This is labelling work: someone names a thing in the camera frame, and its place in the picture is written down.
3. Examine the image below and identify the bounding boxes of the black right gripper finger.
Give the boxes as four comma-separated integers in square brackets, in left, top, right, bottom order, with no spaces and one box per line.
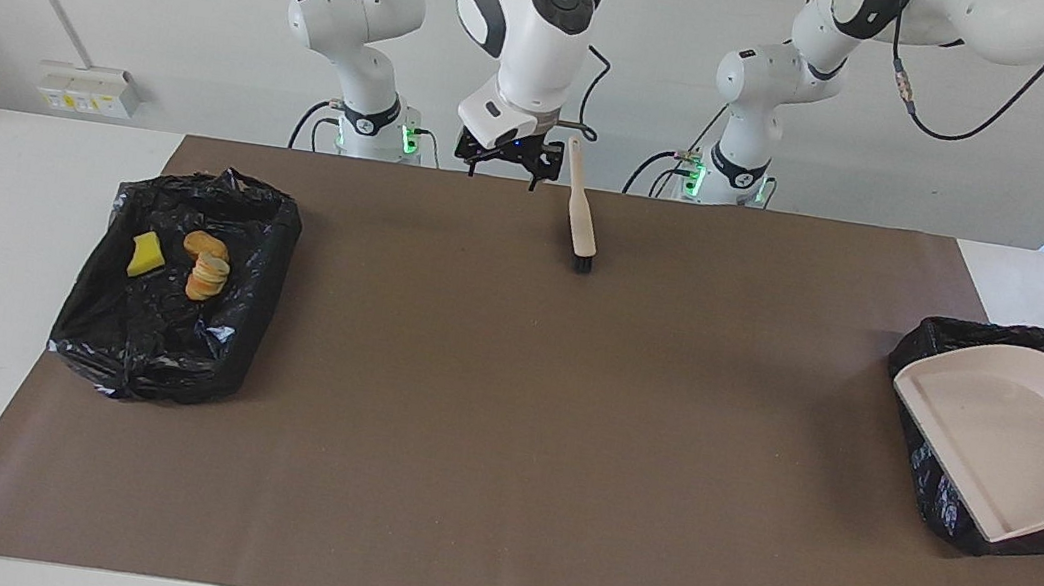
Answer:
[525,137,567,196]
[452,127,491,179]

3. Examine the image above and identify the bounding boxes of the beige hand brush black bristles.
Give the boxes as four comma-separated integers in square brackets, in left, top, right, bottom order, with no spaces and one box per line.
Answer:
[551,136,612,276]

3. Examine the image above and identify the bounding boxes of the pale pink plastic dustpan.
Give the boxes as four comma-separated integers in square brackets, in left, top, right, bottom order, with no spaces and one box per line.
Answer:
[873,330,1044,550]

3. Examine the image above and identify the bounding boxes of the brown bread roll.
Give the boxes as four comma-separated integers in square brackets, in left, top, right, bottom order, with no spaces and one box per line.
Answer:
[182,229,233,263]

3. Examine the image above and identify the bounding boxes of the pale tan sponge scrap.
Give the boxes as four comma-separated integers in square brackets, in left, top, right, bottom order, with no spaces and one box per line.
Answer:
[183,251,233,305]

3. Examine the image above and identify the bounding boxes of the bright yellow sponge piece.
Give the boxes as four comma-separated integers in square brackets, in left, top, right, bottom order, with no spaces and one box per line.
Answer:
[126,229,171,282]

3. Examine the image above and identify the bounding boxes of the bin lined with black bag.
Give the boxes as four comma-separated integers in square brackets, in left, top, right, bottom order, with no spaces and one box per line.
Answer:
[865,308,1044,565]
[41,148,309,421]

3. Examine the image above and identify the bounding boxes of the brown paper table mat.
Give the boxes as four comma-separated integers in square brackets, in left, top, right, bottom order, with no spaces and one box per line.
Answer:
[0,110,1044,586]

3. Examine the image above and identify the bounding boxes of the black left arm base cable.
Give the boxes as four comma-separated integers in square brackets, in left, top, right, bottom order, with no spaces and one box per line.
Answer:
[622,144,703,204]

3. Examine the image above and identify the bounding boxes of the black arm base cable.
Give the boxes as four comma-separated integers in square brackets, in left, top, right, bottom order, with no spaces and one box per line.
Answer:
[287,97,346,156]
[622,144,703,204]

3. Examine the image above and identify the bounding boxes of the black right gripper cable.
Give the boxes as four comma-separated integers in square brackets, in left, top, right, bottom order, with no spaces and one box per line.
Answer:
[555,41,614,143]

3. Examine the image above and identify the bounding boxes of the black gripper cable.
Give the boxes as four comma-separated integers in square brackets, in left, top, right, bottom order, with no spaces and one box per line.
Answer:
[880,0,1044,155]
[555,41,614,143]

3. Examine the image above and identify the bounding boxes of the black right arm base cable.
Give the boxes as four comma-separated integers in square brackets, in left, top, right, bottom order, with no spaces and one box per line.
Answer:
[287,97,346,156]

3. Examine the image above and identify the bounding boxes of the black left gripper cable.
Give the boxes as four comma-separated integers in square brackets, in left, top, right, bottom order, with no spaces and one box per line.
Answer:
[880,0,1044,155]

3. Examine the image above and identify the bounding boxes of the white wall socket box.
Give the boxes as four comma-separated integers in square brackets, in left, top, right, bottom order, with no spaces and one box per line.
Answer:
[35,59,145,122]

